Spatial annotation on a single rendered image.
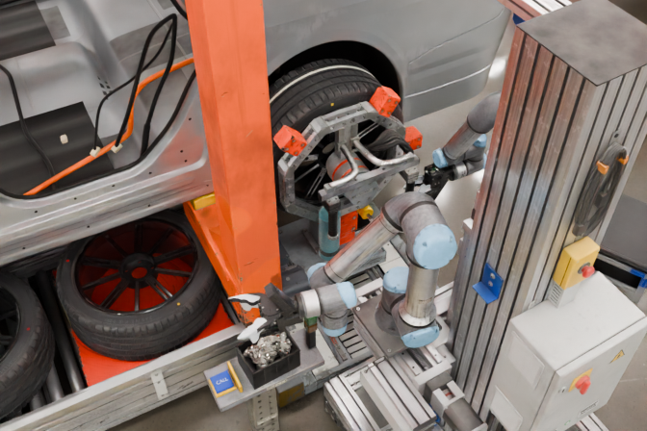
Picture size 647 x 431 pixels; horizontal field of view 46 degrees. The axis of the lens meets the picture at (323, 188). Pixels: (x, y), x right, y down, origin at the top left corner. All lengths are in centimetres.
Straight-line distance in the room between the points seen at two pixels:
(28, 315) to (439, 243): 178
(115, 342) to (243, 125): 127
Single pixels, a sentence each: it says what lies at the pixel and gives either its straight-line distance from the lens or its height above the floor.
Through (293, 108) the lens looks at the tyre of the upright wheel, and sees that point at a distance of 285.
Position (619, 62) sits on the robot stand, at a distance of 170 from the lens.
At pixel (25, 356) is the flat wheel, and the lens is 310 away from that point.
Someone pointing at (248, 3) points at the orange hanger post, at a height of 193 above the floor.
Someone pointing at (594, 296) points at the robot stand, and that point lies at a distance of 228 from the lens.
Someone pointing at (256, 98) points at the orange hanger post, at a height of 162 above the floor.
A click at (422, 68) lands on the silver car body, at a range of 324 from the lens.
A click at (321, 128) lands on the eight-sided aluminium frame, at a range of 279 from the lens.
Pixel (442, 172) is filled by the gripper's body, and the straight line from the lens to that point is 297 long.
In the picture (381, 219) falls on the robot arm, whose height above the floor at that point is 136.
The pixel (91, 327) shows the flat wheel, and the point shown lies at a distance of 311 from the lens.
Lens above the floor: 298
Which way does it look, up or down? 46 degrees down
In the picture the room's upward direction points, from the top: straight up
